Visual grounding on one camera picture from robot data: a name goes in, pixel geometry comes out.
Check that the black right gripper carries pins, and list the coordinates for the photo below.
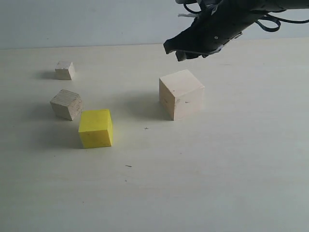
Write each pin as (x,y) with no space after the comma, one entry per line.
(217,23)

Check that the large wooden cube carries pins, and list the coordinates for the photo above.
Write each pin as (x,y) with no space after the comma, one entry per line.
(181,94)

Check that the yellow cube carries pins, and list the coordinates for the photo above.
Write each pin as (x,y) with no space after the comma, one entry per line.
(96,129)

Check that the medium wooden cube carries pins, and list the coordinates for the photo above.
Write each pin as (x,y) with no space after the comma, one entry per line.
(67,104)

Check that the small wooden cube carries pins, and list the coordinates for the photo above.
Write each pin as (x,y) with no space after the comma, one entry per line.
(65,70)

